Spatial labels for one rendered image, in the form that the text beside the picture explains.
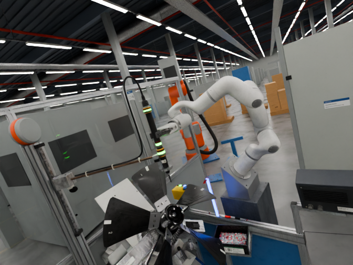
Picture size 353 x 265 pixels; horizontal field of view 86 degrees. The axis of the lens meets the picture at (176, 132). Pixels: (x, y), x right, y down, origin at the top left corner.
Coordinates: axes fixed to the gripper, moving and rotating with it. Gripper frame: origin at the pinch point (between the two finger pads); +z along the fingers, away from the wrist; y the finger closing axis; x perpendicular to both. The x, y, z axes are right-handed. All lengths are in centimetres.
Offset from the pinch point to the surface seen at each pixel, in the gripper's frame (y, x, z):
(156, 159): 1.4, -13.3, 3.8
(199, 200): -7, -48, -12
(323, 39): -75, 27, -179
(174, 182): 70, -75, -68
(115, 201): 11.3, -23.8, 29.7
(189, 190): 5, -47, -18
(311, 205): -62, -57, -31
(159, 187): 8.6, -32.1, 2.8
